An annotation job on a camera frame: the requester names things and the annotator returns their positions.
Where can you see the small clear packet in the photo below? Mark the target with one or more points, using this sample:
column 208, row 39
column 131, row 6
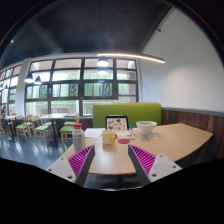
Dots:
column 148, row 136

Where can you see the long curved strip light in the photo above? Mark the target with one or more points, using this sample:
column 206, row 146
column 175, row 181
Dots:
column 133, row 56

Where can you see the green upholstered bench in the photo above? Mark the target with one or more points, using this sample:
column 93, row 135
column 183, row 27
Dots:
column 140, row 111

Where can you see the small blue-capped bottle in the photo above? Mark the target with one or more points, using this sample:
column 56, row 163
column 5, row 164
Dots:
column 131, row 129

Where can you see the person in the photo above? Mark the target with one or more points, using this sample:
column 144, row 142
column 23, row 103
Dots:
column 3, row 111

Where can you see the group of pendant lamps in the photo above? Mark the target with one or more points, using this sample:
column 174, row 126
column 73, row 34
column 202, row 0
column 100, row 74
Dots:
column 102, row 62

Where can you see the flat round red coaster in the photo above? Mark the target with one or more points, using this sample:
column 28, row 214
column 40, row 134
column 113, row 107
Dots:
column 123, row 141

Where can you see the yellow mug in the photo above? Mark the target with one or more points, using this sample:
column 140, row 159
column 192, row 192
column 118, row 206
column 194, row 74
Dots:
column 108, row 137

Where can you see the clear red-capped drink bottle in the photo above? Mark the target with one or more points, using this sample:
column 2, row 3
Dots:
column 78, row 138

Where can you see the white bowl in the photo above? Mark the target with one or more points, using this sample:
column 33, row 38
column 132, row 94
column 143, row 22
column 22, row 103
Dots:
column 146, row 127

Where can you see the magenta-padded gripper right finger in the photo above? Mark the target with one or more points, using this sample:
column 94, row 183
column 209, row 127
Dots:
column 163, row 166

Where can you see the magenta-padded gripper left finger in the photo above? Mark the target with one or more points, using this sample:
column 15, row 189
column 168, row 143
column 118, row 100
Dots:
column 63, row 168

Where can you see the black-framed printed tablet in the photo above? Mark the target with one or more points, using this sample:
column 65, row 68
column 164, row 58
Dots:
column 116, row 124

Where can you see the wooden dining table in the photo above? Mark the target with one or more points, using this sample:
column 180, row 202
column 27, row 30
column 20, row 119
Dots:
column 53, row 116
column 11, row 117

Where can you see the group of green-seated wooden chairs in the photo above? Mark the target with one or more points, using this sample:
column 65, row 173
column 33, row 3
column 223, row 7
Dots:
column 41, row 128

